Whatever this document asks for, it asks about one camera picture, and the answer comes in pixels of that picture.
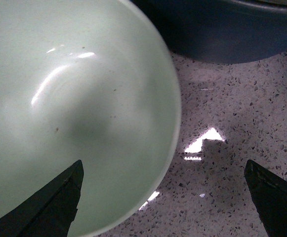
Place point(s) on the light green bowl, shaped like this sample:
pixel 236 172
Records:
pixel 88 80

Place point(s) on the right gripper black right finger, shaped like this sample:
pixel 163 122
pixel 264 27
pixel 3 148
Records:
pixel 269 195

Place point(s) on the light blue bowl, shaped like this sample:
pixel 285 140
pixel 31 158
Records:
pixel 220 31

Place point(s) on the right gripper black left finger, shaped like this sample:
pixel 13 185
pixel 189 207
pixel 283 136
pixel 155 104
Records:
pixel 50 211

